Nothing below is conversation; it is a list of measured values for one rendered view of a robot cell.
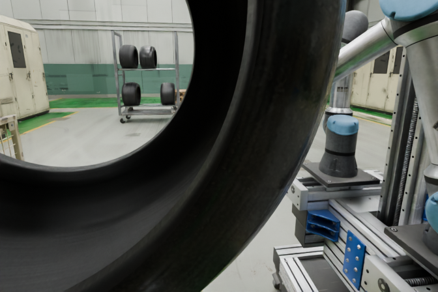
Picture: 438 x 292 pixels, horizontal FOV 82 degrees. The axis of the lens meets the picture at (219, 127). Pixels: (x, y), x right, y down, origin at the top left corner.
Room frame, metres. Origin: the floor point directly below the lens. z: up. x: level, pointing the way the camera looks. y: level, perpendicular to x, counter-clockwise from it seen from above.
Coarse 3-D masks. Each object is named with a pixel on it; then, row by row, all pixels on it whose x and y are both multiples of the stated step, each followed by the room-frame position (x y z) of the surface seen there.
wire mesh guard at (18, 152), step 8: (0, 120) 0.71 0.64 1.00; (8, 120) 0.75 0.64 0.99; (16, 120) 0.79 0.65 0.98; (16, 128) 0.78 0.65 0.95; (0, 136) 0.71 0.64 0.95; (8, 136) 0.75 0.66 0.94; (16, 136) 0.78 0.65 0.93; (8, 144) 0.74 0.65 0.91; (16, 144) 0.78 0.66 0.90; (16, 152) 0.78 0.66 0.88; (24, 160) 0.80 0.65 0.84
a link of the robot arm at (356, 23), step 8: (352, 16) 1.00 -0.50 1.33; (360, 16) 1.00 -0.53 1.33; (344, 24) 1.00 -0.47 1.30; (352, 24) 0.98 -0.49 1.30; (360, 24) 0.98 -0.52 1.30; (344, 32) 0.98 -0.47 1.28; (352, 32) 0.97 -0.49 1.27; (360, 32) 0.98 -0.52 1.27; (344, 40) 0.98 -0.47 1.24; (352, 40) 0.97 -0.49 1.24
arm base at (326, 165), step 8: (328, 152) 0.99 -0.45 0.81; (336, 152) 0.96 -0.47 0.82; (328, 160) 0.98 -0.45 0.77; (336, 160) 0.96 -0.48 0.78; (344, 160) 0.95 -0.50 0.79; (352, 160) 0.95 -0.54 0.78; (320, 168) 1.00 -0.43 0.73; (328, 168) 0.96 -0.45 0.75; (336, 168) 0.95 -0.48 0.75; (344, 168) 0.94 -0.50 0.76; (352, 168) 0.94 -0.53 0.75; (336, 176) 0.94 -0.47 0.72; (344, 176) 0.93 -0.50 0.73; (352, 176) 0.94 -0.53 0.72
